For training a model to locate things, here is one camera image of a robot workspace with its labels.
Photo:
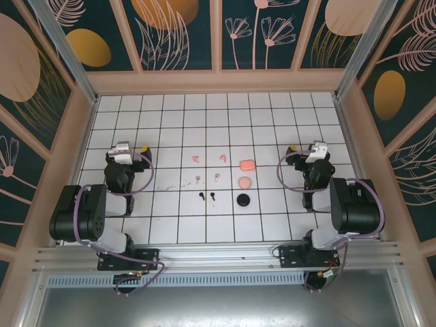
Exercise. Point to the pink rectangular earbud charging case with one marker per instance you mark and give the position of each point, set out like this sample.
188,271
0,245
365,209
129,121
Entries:
247,165

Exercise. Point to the coral pink earbud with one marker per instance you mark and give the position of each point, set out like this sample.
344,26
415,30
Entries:
223,158
196,159

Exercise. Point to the pink round earbud charging case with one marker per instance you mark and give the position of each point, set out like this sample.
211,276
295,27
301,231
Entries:
244,183

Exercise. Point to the metal screw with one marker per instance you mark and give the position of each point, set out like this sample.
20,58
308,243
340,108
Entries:
197,178

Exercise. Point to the black round earbud charging case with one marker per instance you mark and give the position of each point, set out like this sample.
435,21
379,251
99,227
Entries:
243,199

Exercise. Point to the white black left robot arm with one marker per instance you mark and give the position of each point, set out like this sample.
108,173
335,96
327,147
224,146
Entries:
85,211

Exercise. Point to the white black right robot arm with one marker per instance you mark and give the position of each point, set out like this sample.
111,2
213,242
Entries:
357,207

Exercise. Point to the grey metal panel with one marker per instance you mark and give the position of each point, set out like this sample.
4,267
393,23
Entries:
218,306

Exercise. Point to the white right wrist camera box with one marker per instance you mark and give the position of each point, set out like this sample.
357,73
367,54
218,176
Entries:
316,152

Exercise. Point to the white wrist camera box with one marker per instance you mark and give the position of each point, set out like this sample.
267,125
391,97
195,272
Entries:
316,152
121,153

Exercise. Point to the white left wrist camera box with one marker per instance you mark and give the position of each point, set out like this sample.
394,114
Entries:
121,153

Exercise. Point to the aluminium table side rail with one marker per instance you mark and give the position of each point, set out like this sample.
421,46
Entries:
348,136
85,136

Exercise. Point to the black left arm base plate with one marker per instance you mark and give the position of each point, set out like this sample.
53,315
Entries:
146,259

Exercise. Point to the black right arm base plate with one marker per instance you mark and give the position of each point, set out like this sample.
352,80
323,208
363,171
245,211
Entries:
289,259

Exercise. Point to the aluminium mounting rail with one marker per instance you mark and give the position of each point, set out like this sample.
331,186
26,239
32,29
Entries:
218,253

